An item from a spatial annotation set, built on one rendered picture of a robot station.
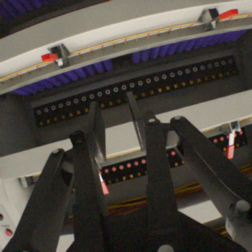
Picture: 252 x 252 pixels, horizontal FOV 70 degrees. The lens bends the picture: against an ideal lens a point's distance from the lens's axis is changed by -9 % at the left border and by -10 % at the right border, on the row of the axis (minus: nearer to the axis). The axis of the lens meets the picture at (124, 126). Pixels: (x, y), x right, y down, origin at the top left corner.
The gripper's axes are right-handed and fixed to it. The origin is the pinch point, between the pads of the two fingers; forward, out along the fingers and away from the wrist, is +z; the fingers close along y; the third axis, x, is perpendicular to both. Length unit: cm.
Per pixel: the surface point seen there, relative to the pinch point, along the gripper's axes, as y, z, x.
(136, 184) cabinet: -1.5, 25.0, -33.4
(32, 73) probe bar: -13.9, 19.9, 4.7
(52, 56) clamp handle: -6.5, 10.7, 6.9
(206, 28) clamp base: 18.7, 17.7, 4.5
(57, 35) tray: -6.2, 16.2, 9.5
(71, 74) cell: -7.7, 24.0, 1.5
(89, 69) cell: -3.9, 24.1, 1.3
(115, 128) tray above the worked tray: -1.3, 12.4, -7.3
